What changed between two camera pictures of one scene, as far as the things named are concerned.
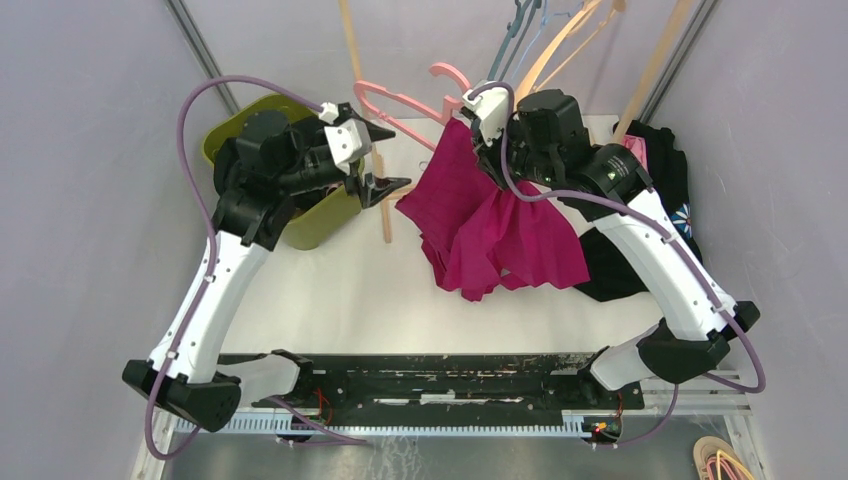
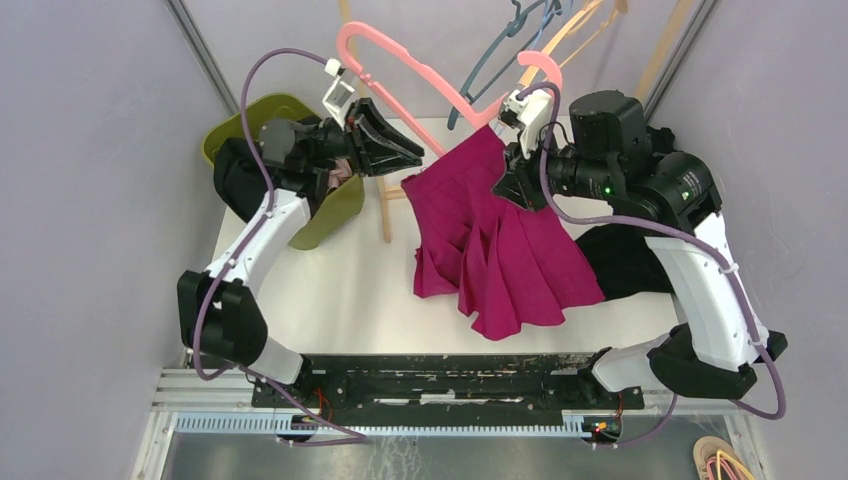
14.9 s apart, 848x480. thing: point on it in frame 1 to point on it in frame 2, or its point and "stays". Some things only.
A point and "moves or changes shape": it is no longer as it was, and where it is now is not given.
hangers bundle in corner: (715, 459) stays
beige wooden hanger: (548, 51) stays
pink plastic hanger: (444, 110) to (428, 74)
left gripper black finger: (375, 187) to (378, 158)
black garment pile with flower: (612, 277) stays
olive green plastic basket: (315, 213) stays
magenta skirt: (476, 234) moves or changes shape
